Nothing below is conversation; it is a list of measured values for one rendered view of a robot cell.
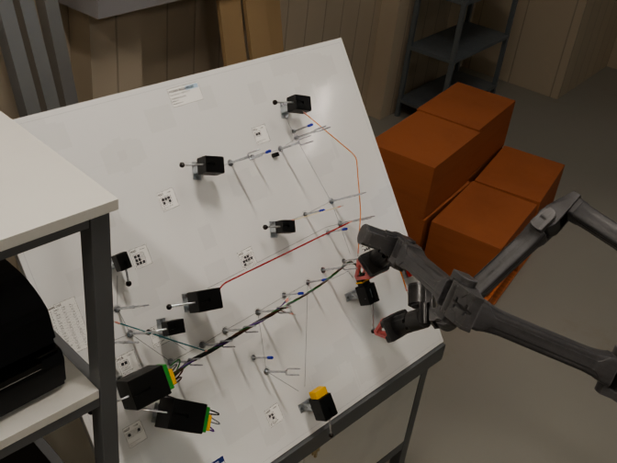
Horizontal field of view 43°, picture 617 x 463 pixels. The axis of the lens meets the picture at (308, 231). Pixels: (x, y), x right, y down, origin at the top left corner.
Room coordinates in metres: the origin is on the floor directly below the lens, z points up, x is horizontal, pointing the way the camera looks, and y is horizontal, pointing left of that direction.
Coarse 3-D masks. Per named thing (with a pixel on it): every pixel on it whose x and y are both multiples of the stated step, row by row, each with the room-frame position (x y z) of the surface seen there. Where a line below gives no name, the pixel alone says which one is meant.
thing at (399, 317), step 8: (400, 312) 1.74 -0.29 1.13; (384, 320) 1.70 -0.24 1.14; (392, 320) 1.71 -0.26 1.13; (400, 320) 1.68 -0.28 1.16; (384, 328) 1.68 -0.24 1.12; (392, 328) 1.69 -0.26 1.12; (400, 328) 1.67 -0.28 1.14; (408, 328) 1.67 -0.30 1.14; (392, 336) 1.67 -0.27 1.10; (400, 336) 1.69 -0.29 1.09
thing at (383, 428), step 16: (416, 384) 1.94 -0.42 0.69; (400, 400) 1.88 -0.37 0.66; (368, 416) 1.75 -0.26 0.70; (384, 416) 1.82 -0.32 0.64; (400, 416) 1.90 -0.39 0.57; (352, 432) 1.70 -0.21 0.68; (368, 432) 1.77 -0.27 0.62; (384, 432) 1.84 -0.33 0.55; (400, 432) 1.92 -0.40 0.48; (320, 448) 1.59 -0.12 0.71; (336, 448) 1.65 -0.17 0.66; (352, 448) 1.71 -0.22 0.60; (368, 448) 1.78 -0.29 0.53; (384, 448) 1.86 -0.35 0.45
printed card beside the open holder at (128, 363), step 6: (126, 354) 1.35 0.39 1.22; (132, 354) 1.36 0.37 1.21; (120, 360) 1.33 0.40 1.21; (126, 360) 1.34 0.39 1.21; (132, 360) 1.35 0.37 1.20; (120, 366) 1.33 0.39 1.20; (126, 366) 1.33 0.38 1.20; (132, 366) 1.34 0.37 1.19; (138, 366) 1.35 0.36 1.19; (126, 372) 1.32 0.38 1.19; (132, 372) 1.33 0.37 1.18
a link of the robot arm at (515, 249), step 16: (544, 208) 1.82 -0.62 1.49; (528, 224) 1.81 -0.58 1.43; (544, 224) 1.78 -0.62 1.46; (528, 240) 1.78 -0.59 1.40; (544, 240) 1.79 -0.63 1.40; (496, 256) 1.76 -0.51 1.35; (512, 256) 1.75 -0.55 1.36; (480, 272) 1.73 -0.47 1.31; (496, 272) 1.72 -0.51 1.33; (480, 288) 1.69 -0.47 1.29
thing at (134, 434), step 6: (138, 420) 1.27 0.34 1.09; (132, 426) 1.25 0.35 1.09; (138, 426) 1.26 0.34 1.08; (126, 432) 1.24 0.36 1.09; (132, 432) 1.24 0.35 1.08; (138, 432) 1.25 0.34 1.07; (144, 432) 1.26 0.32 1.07; (126, 438) 1.23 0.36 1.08; (132, 438) 1.23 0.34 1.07; (138, 438) 1.24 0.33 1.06; (144, 438) 1.25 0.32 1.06; (132, 444) 1.23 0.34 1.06
